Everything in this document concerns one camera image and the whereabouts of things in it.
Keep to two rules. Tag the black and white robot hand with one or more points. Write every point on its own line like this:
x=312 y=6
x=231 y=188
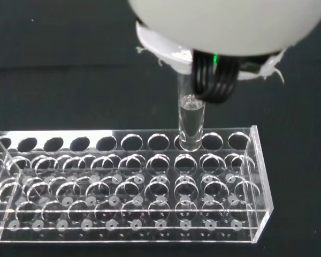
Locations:
x=219 y=24

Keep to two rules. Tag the clear acrylic test tube rack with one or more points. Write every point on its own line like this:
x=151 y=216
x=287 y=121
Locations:
x=128 y=184

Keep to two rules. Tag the black bench cloth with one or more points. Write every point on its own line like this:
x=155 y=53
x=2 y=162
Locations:
x=56 y=67

